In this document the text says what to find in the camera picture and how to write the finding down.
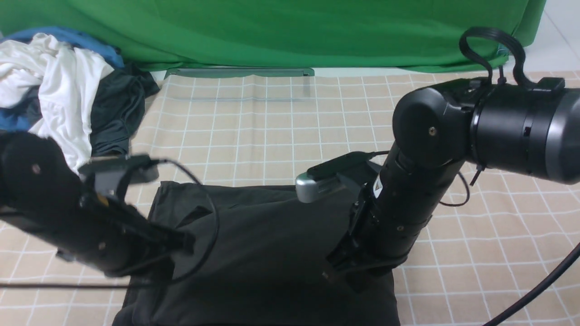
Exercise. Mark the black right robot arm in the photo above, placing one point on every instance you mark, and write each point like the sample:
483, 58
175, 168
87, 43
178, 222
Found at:
529, 130

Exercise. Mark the green backdrop cloth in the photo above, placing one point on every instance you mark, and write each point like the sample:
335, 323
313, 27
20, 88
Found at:
418, 35

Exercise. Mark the dark teal crumpled shirt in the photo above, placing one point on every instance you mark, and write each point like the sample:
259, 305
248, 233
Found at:
117, 111

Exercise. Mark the blue crumpled garment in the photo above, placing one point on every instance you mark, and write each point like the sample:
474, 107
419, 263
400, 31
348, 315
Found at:
10, 119

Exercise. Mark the dark gray long-sleeved shirt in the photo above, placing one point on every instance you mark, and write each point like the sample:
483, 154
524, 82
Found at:
267, 270

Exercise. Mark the white crumpled shirt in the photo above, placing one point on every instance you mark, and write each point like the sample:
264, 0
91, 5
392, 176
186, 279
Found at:
67, 79

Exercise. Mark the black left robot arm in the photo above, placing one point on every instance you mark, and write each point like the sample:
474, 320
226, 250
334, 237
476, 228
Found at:
84, 214

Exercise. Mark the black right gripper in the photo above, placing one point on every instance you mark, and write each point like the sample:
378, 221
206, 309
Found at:
372, 246

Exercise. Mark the beige checkered tablecloth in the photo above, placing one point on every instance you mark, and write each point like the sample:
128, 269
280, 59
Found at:
469, 264

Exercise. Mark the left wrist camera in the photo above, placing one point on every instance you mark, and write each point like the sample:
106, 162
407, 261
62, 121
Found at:
114, 173

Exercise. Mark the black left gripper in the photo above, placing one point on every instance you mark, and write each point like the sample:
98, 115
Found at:
124, 243

